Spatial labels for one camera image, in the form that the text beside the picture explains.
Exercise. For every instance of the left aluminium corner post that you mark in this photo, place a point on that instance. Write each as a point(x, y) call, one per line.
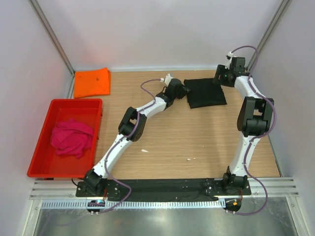
point(51, 34)

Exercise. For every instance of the black t shirt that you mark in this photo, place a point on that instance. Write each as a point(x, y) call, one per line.
point(204, 92)

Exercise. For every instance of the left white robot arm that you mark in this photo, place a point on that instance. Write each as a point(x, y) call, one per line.
point(131, 129)

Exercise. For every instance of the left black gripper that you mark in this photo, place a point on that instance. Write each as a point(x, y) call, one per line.
point(184, 90)

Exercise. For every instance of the red plastic bin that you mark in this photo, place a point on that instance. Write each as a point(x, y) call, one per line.
point(45, 162)

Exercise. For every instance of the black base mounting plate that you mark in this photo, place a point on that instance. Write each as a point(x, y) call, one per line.
point(161, 188)

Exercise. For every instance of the folded orange t shirt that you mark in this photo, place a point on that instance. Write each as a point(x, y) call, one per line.
point(92, 83)

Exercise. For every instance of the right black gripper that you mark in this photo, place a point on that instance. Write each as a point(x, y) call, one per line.
point(220, 70)

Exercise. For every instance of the aluminium rail profile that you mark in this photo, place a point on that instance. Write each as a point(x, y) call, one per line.
point(65, 189)

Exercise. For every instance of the crumpled pink t shirt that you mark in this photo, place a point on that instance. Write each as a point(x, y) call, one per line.
point(71, 138)

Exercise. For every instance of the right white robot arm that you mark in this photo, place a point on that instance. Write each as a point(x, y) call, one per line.
point(254, 121)

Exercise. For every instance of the aluminium corner post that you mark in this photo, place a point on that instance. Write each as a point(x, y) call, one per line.
point(51, 34)
point(278, 15)

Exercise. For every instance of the slotted white cable duct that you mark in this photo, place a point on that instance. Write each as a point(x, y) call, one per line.
point(100, 204)

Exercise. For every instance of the right aluminium corner post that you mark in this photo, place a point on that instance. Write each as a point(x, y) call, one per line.
point(278, 15)

